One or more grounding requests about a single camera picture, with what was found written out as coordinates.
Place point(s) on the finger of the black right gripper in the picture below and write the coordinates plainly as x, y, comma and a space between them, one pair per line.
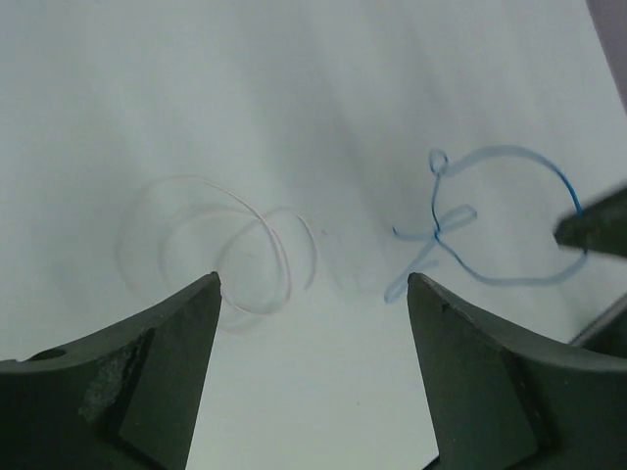
599, 227

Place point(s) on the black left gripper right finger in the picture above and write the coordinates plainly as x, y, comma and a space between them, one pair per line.
503, 397

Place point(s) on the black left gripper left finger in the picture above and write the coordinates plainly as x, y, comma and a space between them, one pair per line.
124, 397

